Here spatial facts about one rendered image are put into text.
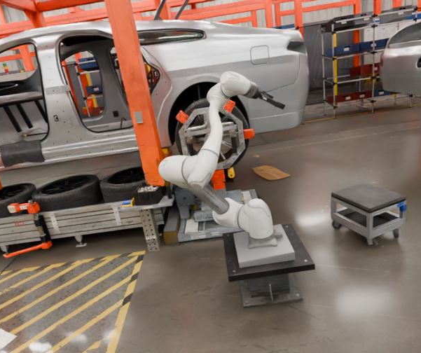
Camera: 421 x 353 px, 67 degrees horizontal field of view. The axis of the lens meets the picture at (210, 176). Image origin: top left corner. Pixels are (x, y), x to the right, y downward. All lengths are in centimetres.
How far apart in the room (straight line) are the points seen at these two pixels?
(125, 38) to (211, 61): 85
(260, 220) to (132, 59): 157
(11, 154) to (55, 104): 71
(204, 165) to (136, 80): 133
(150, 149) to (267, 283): 141
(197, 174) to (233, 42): 186
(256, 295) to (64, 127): 242
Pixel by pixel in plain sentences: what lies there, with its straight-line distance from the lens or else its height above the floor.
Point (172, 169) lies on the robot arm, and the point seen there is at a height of 99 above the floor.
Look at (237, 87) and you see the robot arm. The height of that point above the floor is 131.
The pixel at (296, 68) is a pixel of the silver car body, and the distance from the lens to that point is 321.
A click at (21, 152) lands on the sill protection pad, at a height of 91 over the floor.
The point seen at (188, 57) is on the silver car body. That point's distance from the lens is 311.
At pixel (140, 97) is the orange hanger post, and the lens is 265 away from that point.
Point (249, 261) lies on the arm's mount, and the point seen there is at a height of 33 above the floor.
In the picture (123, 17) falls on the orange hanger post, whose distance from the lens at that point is 268.
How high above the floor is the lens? 143
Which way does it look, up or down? 19 degrees down
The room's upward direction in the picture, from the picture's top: 9 degrees counter-clockwise
